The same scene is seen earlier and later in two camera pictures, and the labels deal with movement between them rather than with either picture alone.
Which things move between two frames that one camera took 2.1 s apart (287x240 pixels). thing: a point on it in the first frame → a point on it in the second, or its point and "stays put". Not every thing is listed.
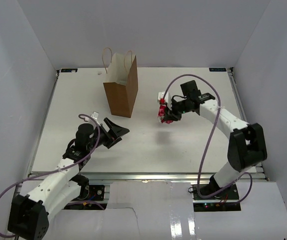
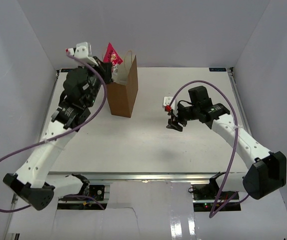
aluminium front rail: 161,176 stays put
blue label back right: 218,69 stays put
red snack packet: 161,112 → 111,56
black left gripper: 115,132 → 105,69
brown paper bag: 122,84 stays put
